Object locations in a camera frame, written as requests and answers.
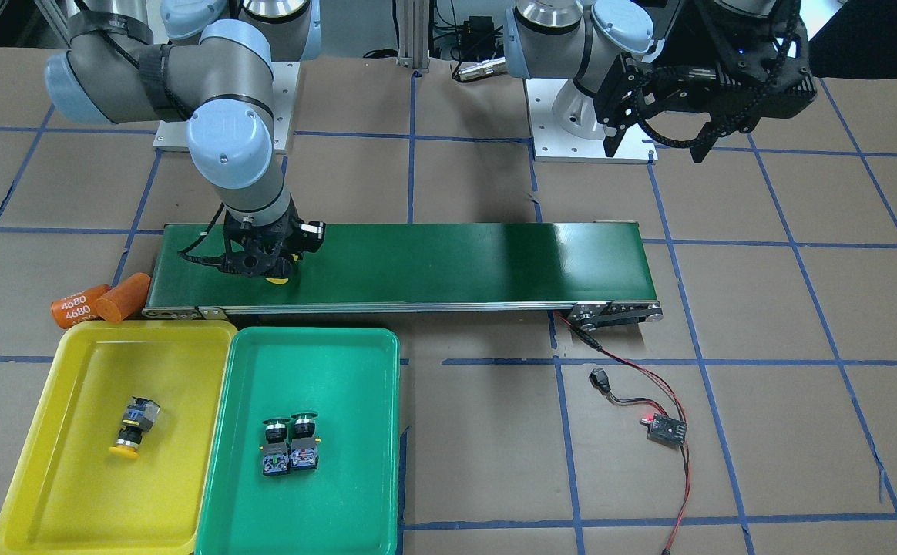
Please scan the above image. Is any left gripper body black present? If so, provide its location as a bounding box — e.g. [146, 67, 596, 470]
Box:
[649, 1, 816, 124]

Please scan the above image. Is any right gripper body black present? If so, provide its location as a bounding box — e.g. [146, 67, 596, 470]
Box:
[177, 212, 328, 280]

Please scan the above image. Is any plain orange cylinder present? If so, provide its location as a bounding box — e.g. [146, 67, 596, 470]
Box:
[93, 273, 152, 323]

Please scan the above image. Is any green push button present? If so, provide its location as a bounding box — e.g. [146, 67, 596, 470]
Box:
[290, 411, 321, 472]
[260, 417, 291, 477]

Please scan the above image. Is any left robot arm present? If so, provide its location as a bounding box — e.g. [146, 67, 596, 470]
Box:
[502, 1, 816, 163]

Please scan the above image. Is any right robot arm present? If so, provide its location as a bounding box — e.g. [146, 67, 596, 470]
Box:
[44, 1, 325, 282]

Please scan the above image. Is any green plastic tray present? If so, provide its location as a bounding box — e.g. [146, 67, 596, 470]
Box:
[195, 327, 399, 554]

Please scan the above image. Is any green conveyor belt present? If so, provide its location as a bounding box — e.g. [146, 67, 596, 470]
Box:
[143, 221, 663, 331]

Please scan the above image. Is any orange cylinder with numbers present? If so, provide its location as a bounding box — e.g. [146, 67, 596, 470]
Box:
[49, 284, 111, 330]

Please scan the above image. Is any small motor controller board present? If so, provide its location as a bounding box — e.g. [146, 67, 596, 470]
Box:
[643, 414, 687, 447]

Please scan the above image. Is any yellow plastic tray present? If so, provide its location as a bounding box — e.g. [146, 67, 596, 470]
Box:
[0, 321, 237, 554]

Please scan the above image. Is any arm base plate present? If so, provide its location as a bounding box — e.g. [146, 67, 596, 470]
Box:
[153, 61, 303, 155]
[525, 79, 657, 164]

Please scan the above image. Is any aluminium frame post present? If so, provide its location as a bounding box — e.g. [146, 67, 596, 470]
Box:
[395, 0, 433, 73]

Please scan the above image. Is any red black power cable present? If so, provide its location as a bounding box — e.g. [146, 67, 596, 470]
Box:
[555, 308, 692, 555]

